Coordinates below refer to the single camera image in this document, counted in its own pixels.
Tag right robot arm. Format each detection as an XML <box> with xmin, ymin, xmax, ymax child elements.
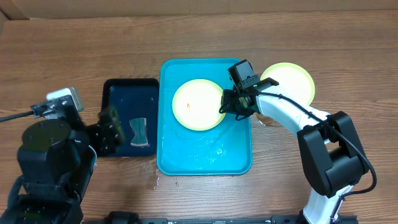
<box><xmin>219</xmin><ymin>78</ymin><xmax>374</xmax><ymax>223</ymax></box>

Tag yellow plate top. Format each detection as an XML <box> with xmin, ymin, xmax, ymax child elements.
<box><xmin>172</xmin><ymin>79</ymin><xmax>225</xmax><ymax>131</ymax></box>

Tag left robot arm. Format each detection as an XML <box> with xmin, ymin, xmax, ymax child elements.
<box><xmin>1</xmin><ymin>106</ymin><xmax>124</xmax><ymax>224</ymax></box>

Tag yellow plate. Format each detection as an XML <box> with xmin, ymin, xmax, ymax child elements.
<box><xmin>172</xmin><ymin>79</ymin><xmax>225</xmax><ymax>131</ymax></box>
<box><xmin>261</xmin><ymin>62</ymin><xmax>315</xmax><ymax>105</ymax></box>

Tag black plastic tray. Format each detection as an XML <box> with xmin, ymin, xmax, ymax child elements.
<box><xmin>101</xmin><ymin>78</ymin><xmax>159</xmax><ymax>157</ymax></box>

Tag green scrub sponge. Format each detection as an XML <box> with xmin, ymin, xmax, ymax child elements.
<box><xmin>129</xmin><ymin>118</ymin><xmax>149</xmax><ymax>147</ymax></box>

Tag teal plastic tray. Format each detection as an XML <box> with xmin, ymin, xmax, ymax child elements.
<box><xmin>157</xmin><ymin>58</ymin><xmax>252</xmax><ymax>175</ymax></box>

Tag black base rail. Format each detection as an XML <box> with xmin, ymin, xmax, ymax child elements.
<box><xmin>83</xmin><ymin>211</ymin><xmax>358</xmax><ymax>224</ymax></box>

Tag yellow plate bottom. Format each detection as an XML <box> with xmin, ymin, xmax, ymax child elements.
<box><xmin>261</xmin><ymin>62</ymin><xmax>315</xmax><ymax>105</ymax></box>

